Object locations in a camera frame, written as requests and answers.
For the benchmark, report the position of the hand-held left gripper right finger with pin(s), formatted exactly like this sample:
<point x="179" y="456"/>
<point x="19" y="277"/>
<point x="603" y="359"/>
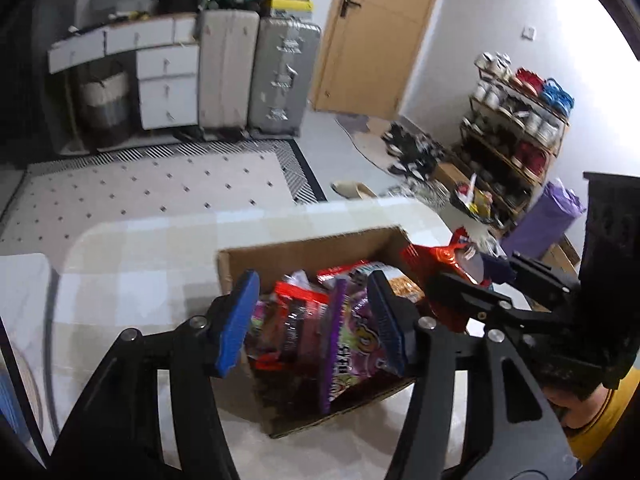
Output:
<point x="390" y="325"/>

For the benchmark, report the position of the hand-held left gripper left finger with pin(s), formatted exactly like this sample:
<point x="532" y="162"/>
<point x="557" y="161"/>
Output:
<point x="237" y="325"/>

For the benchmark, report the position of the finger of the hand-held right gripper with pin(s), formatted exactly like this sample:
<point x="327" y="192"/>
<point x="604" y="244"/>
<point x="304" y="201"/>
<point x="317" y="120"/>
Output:
<point x="475" y="300"/>
<point x="540" y="280"/>

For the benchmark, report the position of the purple candy packet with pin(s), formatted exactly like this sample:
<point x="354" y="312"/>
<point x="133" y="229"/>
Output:
<point x="260" y="322"/>
<point x="350" y="355"/>

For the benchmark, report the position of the orange-red snack packet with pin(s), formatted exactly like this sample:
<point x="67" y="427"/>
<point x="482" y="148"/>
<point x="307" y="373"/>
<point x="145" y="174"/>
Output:
<point x="430" y="265"/>

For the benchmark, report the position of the cardboard box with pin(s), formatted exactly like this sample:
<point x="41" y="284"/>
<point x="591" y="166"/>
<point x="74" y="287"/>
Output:
<point x="300" y="255"/>

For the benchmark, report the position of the person's right hand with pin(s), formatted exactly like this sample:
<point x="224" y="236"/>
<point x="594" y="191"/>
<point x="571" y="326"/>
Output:
<point x="575" y="410"/>

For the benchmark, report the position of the small brown carton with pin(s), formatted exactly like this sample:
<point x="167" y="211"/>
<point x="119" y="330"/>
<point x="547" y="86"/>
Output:
<point x="562" y="255"/>

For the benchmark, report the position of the white orange noodle snack packet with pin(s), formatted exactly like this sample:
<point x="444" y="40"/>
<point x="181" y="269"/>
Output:
<point x="400" y="285"/>

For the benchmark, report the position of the purple bag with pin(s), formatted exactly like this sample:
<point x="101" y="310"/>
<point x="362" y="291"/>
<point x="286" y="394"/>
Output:
<point x="545" y="220"/>

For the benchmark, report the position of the wooden shoe rack with shoes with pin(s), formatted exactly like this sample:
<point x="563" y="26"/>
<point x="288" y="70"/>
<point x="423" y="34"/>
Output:
<point x="530" y="155"/>

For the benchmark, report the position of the beige slipper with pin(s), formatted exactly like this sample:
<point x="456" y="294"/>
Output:
<point x="352" y="190"/>

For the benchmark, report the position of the scattered shoes pile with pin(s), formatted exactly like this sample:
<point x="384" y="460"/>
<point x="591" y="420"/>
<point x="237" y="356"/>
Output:
<point x="410" y="152"/>

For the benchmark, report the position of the irregular door mat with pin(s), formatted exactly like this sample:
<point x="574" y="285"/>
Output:
<point x="365" y="140"/>

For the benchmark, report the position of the beige plate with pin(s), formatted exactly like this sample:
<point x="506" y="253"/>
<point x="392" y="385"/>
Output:
<point x="31" y="395"/>

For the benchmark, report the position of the white desk with drawers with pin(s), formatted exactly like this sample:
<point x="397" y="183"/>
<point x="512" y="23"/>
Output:
<point x="165" y="85"/>

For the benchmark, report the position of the silver suitcase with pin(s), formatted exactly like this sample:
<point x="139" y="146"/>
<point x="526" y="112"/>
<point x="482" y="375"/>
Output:
<point x="282" y="75"/>

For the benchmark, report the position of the beige suitcase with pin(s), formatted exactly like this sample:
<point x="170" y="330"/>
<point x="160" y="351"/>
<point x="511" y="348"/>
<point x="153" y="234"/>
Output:
<point x="227" y="70"/>

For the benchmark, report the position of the woven laundry basket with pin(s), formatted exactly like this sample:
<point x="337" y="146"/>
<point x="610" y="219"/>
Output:
<point x="105" y="100"/>

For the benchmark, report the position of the wooden door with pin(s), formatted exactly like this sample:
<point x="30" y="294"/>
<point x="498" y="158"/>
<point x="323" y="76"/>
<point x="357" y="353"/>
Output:
<point x="380" y="50"/>

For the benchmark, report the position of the yellow shoe box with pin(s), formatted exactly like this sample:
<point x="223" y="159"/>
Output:
<point x="289" y="6"/>

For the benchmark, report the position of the black storage box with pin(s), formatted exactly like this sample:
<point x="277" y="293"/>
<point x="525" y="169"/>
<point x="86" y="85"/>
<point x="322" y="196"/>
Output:
<point x="180" y="0"/>

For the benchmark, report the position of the white light switch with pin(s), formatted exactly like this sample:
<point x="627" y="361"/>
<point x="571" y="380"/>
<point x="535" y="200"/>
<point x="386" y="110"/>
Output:
<point x="527" y="32"/>

